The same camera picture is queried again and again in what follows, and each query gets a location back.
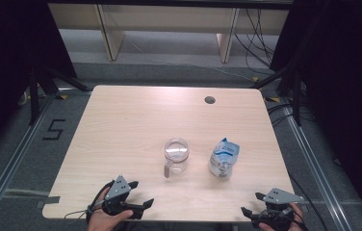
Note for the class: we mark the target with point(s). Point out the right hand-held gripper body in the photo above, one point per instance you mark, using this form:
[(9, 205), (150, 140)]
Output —
[(280, 196)]

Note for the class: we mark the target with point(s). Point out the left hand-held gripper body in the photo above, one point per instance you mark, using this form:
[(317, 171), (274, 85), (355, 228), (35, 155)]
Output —
[(118, 189)]

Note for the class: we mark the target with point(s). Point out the white and blue bag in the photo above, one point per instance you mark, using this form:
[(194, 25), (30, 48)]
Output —
[(222, 160)]

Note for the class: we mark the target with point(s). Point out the person's right hand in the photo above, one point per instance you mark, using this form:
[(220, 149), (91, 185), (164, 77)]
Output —
[(298, 221)]

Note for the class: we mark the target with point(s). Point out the person's left hand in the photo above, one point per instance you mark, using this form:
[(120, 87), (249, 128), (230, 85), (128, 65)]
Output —
[(103, 221)]

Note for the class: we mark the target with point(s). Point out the yellow and black tape marker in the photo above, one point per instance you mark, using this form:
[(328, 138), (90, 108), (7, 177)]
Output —
[(62, 97), (272, 99)]

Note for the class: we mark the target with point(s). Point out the black metal stand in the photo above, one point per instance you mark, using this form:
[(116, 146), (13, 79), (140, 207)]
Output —
[(297, 96), (34, 96)]

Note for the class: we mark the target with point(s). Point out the dark curtain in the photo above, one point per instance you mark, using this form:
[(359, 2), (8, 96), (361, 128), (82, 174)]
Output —
[(349, 80), (5, 64)]

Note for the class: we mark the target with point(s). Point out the light wooden shelf unit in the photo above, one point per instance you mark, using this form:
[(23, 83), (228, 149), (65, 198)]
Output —
[(111, 38)]

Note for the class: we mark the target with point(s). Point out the aluminium floor rail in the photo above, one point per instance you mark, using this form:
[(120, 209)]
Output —
[(310, 160), (12, 166)]

